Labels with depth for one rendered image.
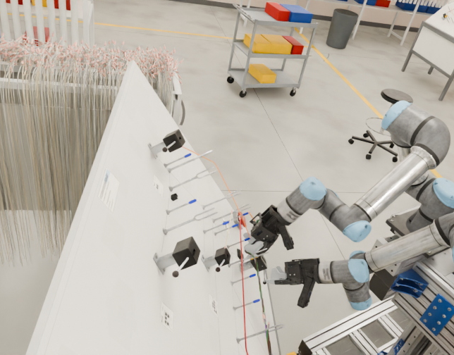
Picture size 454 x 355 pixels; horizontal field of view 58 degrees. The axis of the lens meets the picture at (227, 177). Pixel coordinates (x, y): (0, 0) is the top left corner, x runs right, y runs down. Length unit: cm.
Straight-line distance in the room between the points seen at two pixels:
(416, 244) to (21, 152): 160
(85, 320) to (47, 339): 8
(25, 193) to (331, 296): 207
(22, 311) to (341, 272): 194
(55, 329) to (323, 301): 252
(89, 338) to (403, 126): 114
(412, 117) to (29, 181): 158
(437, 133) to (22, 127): 156
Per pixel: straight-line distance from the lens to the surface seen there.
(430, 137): 142
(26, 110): 183
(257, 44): 520
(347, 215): 131
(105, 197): 85
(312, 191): 126
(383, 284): 194
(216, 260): 116
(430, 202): 180
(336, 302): 305
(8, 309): 280
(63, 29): 369
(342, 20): 819
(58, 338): 64
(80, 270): 71
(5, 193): 211
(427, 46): 774
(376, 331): 275
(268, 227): 135
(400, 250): 151
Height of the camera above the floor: 220
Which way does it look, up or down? 35 degrees down
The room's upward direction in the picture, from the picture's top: 12 degrees clockwise
